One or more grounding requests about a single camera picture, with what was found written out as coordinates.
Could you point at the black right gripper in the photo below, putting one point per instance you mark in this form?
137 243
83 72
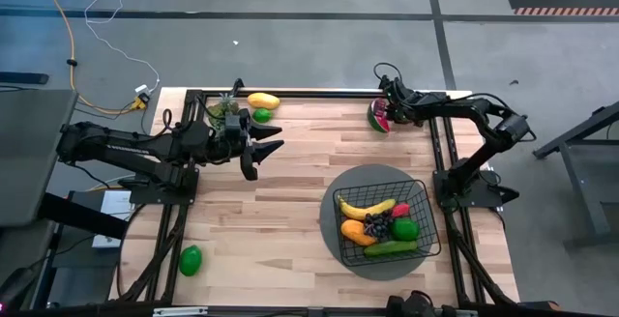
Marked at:
403 106

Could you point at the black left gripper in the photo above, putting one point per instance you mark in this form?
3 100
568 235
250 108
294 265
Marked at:
232 138

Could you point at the green plastic lime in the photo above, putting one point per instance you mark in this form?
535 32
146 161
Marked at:
405 229
190 261
262 115

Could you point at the plastic watermelon slice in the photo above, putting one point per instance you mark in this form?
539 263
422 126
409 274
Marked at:
377 119

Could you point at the bright red chili pepper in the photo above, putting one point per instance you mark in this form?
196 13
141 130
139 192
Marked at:
400 210

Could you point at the yellow plastic banana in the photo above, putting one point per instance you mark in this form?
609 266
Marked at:
358 212

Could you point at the black plastic grape bunch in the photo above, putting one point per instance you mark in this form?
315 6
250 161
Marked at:
378 225

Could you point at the orange plastic mango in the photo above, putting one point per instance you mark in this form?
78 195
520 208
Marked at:
355 232

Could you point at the green plastic cucumber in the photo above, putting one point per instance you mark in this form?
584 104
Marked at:
392 248

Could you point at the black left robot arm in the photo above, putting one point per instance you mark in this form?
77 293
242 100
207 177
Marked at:
121 145

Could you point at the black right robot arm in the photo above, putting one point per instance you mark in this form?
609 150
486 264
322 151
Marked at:
464 106

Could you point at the yellow plastic mango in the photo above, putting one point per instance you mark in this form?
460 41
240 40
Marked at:
263 101

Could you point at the small dark plastic pineapple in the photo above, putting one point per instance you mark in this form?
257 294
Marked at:
226 104

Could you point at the green plastic grape bunch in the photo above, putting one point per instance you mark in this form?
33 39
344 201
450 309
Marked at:
215 116

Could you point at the round grey woven placemat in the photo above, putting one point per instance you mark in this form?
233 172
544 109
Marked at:
367 174

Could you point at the white box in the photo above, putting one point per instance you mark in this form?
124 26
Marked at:
113 203

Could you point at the grey desk top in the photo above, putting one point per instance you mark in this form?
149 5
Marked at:
34 152

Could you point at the flat black bar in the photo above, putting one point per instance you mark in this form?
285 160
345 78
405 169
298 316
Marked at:
24 77

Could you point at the black side table frame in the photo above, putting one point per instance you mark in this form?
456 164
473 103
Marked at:
587 196

